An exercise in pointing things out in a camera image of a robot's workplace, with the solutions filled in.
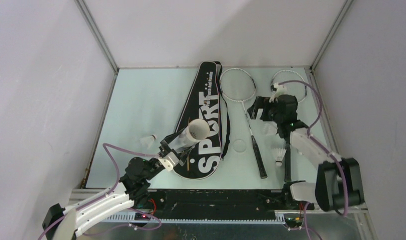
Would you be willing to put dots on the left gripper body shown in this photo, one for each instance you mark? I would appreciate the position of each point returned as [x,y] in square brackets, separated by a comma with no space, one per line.
[169,149]

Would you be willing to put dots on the clear round tube lid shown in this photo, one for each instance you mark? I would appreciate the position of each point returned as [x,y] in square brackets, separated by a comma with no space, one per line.
[239,146]

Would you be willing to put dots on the white shuttlecock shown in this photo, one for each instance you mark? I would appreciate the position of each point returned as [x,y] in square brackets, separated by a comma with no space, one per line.
[269,129]
[279,155]
[147,141]

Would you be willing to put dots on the white shuttlecock tube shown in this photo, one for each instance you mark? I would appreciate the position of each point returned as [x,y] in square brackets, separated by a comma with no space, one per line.
[196,131]

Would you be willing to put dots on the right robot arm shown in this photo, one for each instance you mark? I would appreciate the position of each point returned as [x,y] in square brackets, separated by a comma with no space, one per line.
[338,183]

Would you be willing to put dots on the white racket beside bag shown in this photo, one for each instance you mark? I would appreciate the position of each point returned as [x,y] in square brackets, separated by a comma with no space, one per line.
[238,86]

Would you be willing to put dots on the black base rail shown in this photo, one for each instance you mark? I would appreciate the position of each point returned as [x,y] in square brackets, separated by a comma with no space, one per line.
[218,204]

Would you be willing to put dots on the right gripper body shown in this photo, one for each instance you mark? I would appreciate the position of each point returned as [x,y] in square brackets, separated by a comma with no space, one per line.
[269,112]

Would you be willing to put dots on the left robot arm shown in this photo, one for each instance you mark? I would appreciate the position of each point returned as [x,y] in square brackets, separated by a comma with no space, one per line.
[130,191]

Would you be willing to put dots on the white racket far right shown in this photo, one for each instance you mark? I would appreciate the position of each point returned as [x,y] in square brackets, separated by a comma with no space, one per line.
[300,92]

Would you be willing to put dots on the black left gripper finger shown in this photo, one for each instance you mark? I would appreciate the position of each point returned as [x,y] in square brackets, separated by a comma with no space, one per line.
[175,141]
[185,154]

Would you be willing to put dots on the black racket bag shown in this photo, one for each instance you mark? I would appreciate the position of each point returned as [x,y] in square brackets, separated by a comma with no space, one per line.
[204,102]

